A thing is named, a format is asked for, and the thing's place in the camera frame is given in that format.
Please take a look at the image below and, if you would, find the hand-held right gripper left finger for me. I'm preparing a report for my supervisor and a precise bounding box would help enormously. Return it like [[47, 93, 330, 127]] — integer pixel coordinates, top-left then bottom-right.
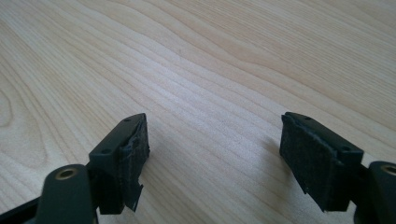
[[88, 112, 151, 216]]

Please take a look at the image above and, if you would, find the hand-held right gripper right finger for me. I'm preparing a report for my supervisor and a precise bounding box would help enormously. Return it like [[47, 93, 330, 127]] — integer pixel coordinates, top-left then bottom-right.
[[278, 111, 365, 213]]

